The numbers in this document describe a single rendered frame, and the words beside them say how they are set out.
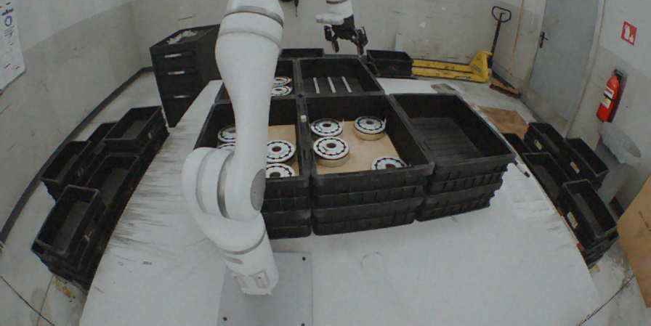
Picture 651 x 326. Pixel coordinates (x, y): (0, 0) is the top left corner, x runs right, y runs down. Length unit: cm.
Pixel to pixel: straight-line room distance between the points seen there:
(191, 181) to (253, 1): 25
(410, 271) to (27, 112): 345
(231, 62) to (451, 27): 428
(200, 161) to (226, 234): 12
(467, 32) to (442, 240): 410
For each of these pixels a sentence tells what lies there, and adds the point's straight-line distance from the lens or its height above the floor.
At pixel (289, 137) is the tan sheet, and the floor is 83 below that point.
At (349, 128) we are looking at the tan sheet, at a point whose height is 83.
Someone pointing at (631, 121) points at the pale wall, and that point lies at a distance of 319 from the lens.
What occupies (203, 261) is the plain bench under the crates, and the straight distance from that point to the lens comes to 78.
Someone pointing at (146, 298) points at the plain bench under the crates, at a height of 70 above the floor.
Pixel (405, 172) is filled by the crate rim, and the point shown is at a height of 92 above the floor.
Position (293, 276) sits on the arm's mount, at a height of 80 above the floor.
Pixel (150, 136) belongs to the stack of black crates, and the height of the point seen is 50.
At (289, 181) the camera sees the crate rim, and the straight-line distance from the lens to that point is 59.
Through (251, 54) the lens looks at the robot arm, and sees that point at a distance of 35.
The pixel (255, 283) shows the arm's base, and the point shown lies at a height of 85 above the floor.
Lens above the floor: 133
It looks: 36 degrees down
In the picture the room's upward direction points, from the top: 1 degrees clockwise
